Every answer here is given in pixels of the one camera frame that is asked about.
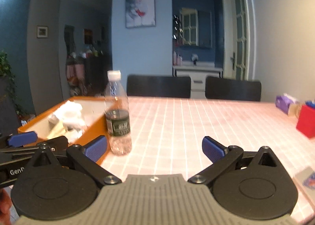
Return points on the orange storage box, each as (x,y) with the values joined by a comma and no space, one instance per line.
(93,113)

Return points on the white cabinet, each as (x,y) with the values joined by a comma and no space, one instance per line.
(198,75)

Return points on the black chair right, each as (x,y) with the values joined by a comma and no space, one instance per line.
(235,90)

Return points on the green potted plant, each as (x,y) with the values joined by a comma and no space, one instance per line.
(11,89)

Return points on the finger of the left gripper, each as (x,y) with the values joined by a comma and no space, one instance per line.
(56,144)
(22,139)

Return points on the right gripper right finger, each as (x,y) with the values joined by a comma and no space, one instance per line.
(223,160)

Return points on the white glass-pane door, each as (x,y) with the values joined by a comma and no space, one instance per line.
(236,64)

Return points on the black chair left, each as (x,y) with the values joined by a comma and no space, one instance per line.
(159,86)

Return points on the black chair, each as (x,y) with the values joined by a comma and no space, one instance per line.
(159,86)
(235,90)

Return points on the clear plastic water bottle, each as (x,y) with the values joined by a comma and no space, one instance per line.
(117,116)

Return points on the red box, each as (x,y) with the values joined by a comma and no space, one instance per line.
(306,122)

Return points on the person left hand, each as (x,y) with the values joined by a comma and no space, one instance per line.
(5,205)

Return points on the dark shoe shelf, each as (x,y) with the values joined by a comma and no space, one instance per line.
(86,69)

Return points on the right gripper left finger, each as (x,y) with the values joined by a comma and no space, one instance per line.
(85,157)

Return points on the wall mirror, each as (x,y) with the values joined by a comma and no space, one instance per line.
(196,28)

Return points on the purple tissue pack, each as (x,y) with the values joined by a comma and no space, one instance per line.
(287,104)

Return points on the small framed picture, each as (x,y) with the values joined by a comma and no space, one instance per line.
(42,31)

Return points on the wine glass wall picture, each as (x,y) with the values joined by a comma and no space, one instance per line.
(140,13)

